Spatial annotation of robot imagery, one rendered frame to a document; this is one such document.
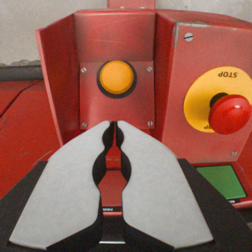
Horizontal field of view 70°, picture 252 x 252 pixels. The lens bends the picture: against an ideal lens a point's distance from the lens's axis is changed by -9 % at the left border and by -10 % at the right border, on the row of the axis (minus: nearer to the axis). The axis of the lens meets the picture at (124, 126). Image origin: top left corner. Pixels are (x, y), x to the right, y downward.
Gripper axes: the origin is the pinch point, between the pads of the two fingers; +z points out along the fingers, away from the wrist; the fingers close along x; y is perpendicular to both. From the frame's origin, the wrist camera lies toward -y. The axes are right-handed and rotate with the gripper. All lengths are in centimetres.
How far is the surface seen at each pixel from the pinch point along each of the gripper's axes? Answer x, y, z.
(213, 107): 8.0, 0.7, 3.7
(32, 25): -39, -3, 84
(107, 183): -1.1, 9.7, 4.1
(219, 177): 11.3, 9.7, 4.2
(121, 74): 0.6, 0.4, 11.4
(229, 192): 11.7, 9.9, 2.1
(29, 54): -44, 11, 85
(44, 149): -17.4, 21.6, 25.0
